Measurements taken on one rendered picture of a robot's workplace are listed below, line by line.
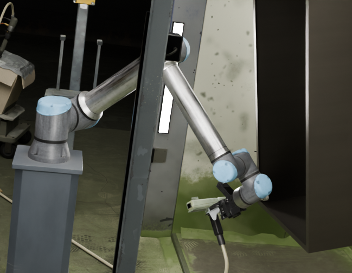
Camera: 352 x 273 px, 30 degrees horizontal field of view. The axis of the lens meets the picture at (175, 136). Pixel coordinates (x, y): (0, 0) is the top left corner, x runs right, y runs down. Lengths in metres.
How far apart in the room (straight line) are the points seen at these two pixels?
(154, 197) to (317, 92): 1.49
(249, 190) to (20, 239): 1.06
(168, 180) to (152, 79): 2.18
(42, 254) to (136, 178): 1.40
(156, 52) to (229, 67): 2.07
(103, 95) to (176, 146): 0.91
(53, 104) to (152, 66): 1.31
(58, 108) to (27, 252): 0.67
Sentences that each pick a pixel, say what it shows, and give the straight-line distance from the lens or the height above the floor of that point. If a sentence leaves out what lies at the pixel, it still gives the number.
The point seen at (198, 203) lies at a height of 0.58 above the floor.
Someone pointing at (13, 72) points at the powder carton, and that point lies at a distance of 4.96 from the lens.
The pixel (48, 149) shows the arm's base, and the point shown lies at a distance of 2.99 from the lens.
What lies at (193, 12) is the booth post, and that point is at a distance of 3.67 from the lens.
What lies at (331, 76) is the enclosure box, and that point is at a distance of 2.72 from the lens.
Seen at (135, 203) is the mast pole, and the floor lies 0.93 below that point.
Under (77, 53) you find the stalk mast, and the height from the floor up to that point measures 1.01.
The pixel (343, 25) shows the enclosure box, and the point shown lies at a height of 1.43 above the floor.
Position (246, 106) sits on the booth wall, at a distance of 3.82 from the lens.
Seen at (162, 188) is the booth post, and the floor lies 0.32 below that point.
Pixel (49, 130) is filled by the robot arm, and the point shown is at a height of 0.78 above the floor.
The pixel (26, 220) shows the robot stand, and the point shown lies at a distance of 3.05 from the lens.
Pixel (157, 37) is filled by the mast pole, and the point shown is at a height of 1.38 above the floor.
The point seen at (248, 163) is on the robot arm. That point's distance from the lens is 2.71.
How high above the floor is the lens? 1.55
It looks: 14 degrees down
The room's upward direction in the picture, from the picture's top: 8 degrees clockwise
